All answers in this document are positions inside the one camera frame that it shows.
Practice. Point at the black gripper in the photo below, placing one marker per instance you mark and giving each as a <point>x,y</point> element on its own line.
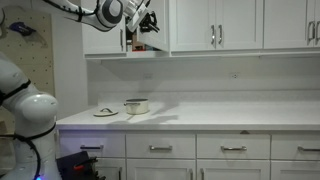
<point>149,23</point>

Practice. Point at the white cabinet door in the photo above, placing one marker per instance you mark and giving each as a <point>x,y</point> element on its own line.
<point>158,40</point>
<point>103,40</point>

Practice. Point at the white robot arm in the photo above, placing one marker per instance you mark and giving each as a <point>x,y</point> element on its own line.
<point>35,111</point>

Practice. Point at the white upper cabinet double doors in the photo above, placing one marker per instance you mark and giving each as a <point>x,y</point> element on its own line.
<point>207,25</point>

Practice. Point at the white far right upper cabinet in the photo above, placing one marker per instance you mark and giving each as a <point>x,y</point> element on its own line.
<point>290,24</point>

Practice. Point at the cream pot lid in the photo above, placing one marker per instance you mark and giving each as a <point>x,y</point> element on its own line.
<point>105,112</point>

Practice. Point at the cream saucepan with handle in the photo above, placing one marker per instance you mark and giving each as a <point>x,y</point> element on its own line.
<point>136,106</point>

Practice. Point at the white wall power outlet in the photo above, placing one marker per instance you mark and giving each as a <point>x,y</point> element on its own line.
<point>234,75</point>

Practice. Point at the white drawer with metal handle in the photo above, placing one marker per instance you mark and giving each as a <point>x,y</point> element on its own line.
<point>95,143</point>

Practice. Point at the black tool with red handles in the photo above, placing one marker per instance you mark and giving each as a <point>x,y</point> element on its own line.
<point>78,166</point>

